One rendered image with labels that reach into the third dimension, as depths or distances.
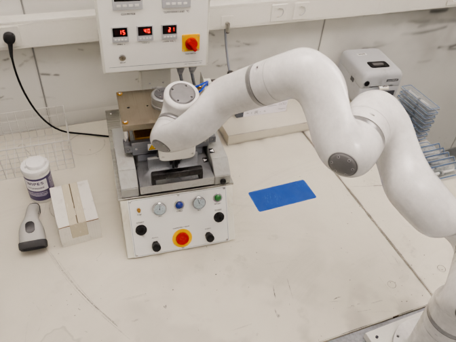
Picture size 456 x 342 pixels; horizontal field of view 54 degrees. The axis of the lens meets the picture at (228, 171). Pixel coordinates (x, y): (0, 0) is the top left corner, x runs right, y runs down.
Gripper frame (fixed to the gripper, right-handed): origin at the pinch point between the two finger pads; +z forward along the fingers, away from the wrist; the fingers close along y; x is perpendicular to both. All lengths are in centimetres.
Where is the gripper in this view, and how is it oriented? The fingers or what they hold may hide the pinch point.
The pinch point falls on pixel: (174, 160)
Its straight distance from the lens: 132.6
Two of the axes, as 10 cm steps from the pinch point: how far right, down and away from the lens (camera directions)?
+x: -2.3, -8.7, 4.3
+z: -1.6, 4.7, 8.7
